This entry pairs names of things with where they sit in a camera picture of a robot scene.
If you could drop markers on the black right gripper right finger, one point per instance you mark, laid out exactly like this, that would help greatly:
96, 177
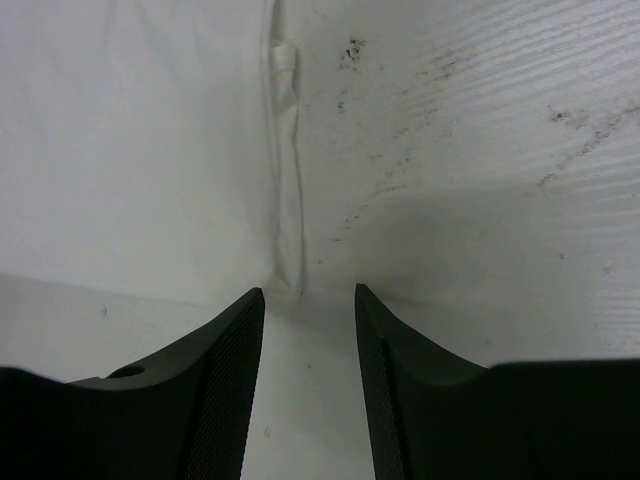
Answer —
434, 415

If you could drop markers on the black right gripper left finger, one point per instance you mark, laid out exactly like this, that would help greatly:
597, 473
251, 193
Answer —
182, 412

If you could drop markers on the white tank top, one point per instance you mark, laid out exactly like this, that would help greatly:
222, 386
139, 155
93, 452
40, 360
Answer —
147, 148

